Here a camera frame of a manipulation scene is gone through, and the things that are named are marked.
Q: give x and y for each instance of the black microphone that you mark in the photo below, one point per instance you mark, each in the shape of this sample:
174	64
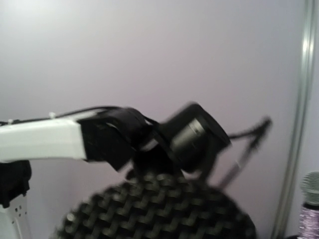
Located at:
157	207

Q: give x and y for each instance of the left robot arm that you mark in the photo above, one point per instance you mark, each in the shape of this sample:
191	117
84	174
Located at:
188	141

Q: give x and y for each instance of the glitter silver microphone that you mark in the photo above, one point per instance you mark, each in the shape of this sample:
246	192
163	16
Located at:
309	216

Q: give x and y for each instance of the left aluminium frame post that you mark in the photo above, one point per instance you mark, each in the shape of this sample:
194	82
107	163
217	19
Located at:
305	83

